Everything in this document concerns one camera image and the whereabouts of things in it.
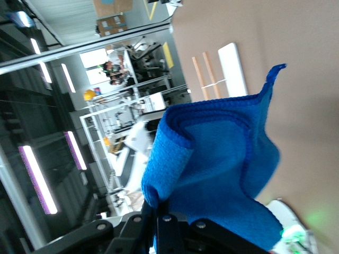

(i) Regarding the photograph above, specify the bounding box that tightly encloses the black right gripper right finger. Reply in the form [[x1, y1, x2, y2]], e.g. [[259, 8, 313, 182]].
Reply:
[[156, 200, 269, 254]]

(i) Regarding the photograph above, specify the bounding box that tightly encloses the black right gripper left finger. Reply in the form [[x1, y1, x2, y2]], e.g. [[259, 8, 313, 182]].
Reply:
[[34, 202, 157, 254]]

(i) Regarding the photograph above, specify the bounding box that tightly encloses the blue towel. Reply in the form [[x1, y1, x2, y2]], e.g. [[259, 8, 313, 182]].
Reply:
[[141, 63, 287, 252]]

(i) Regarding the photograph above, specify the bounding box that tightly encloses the long ceiling light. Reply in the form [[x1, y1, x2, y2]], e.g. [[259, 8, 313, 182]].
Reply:
[[18, 144, 58, 215], [39, 61, 52, 84], [61, 63, 76, 94], [30, 38, 42, 55], [64, 131, 87, 171]]

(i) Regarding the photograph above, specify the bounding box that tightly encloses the white rectangular plate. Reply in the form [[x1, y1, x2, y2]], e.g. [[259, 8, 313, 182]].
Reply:
[[191, 42, 249, 101]]

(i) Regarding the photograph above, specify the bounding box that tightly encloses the cardboard box with labels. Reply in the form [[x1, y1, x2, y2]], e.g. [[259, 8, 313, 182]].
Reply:
[[96, 14, 128, 37]]

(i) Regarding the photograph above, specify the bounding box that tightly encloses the long aluminium frame beam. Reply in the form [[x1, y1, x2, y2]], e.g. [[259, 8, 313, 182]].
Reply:
[[0, 23, 173, 75]]

